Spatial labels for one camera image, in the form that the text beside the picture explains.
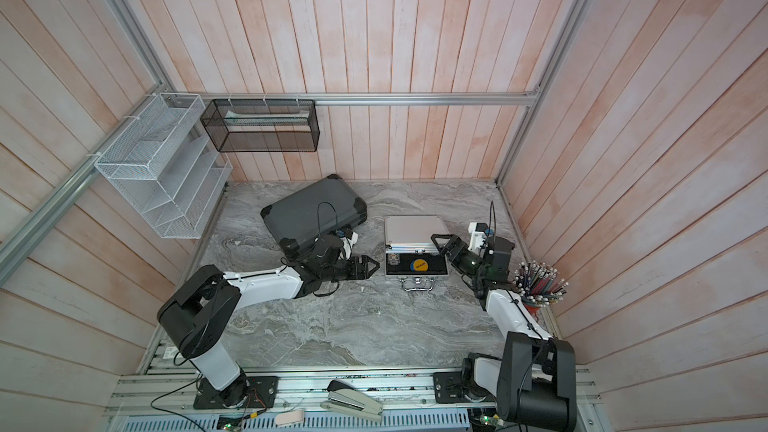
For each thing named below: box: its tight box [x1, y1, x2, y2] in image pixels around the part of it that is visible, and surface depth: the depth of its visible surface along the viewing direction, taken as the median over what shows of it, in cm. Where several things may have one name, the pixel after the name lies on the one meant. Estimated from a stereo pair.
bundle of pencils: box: [512, 259, 570, 307], surface depth 78 cm
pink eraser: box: [276, 410, 305, 425], surface depth 70 cm
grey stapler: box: [320, 379, 383, 422], surface depth 72 cm
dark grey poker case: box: [260, 174, 368, 255], surface depth 101 cm
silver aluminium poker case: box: [384, 215, 449, 291], surface depth 95 cm
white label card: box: [163, 346, 180, 359], surface depth 80 cm
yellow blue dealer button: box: [410, 259, 429, 272], surface depth 97 cm
